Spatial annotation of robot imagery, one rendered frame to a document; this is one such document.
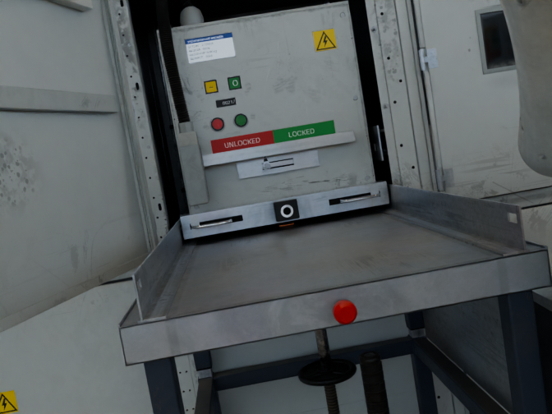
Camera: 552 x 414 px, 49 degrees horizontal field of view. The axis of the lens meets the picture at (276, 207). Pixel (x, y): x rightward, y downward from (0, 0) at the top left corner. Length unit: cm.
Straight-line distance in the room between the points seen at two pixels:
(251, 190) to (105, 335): 51
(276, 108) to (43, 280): 72
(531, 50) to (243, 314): 54
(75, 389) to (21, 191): 64
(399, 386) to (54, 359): 88
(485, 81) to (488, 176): 24
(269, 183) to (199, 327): 76
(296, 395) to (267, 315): 79
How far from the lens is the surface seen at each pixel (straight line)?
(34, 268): 118
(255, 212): 155
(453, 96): 160
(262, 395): 163
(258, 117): 156
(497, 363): 118
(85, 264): 131
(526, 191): 169
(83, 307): 158
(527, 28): 89
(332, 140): 153
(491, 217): 102
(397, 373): 166
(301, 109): 157
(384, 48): 158
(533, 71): 96
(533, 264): 95
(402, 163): 157
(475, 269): 91
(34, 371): 165
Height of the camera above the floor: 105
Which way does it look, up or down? 5 degrees down
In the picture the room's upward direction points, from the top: 10 degrees counter-clockwise
